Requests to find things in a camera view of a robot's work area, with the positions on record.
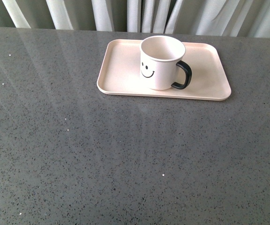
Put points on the beige rectangular plastic tray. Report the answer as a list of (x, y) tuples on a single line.
[(119, 73)]

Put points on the white smiley mug black handle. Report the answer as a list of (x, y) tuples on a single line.
[(161, 64)]

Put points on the white pleated curtain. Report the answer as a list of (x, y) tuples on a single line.
[(232, 18)]

